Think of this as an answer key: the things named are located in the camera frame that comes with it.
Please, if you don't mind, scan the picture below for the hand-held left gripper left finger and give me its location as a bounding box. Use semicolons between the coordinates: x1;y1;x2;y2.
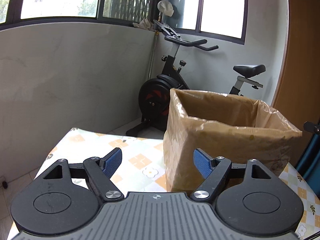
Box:
35;147;125;202

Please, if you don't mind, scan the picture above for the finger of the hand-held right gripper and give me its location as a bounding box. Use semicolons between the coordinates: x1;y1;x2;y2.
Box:
303;121;320;134

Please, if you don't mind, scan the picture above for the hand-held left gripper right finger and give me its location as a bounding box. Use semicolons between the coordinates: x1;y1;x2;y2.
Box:
189;148;280;202

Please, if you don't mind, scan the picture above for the cardboard box with plastic liner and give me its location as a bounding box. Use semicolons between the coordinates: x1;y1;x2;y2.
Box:
163;88;303;193

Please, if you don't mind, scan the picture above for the floral checked tablecloth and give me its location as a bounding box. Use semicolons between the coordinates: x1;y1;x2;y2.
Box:
7;127;320;240

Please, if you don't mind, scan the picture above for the blue curtain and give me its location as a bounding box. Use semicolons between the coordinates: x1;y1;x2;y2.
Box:
295;130;320;189

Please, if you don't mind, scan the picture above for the wooden panel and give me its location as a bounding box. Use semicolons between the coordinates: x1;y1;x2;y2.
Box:
272;0;320;172

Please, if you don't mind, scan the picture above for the black exercise bike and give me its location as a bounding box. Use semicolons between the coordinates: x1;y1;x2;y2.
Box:
126;20;266;137

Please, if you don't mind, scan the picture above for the metal pole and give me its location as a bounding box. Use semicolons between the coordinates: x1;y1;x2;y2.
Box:
148;11;162;81

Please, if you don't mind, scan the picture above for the beige rag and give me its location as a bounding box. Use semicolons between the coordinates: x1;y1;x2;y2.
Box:
132;19;156;31

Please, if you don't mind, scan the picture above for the metal lattice grille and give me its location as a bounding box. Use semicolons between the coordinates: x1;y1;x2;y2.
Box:
103;0;153;22

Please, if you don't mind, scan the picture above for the dark window frame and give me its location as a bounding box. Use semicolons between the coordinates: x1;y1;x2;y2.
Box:
0;0;248;46

